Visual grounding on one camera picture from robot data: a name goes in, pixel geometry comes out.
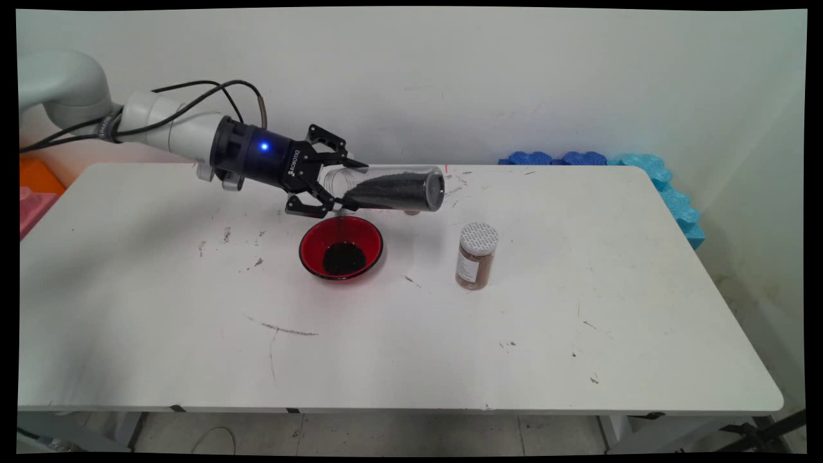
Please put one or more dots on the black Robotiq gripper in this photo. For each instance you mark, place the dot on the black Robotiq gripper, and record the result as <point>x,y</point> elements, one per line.
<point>263,157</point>

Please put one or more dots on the clear jar of black seeds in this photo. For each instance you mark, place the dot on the clear jar of black seeds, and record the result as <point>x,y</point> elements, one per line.
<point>398,190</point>

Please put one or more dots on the red bowl with black rim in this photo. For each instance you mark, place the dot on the red bowl with black rim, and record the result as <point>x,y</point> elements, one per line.
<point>315,244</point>

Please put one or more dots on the black seed pile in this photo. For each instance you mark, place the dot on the black seed pile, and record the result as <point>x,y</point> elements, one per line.
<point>344,258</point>

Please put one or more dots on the brown spice jar white lid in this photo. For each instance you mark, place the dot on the brown spice jar white lid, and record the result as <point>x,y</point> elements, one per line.
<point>476,263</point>

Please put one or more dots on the dark blue foam piece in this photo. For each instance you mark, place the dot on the dark blue foam piece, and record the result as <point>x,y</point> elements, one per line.
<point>530,158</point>
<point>584,158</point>

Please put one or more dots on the orange box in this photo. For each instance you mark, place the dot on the orange box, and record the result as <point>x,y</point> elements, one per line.
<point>42,177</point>

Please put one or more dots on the pink box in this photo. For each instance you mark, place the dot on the pink box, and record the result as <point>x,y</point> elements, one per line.
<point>32,212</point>

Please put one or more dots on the white table leg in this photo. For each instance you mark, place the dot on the white table leg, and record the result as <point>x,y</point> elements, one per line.
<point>614,431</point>
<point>128,431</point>

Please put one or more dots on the light blue foam piece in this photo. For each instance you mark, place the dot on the light blue foam piece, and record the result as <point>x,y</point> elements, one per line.
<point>675,199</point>

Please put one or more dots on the black tripod bars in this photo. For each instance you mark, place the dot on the black tripod bars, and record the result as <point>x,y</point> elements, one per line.
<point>771,427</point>

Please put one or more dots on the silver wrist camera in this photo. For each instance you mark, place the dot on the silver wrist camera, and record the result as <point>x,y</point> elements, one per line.
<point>228,182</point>

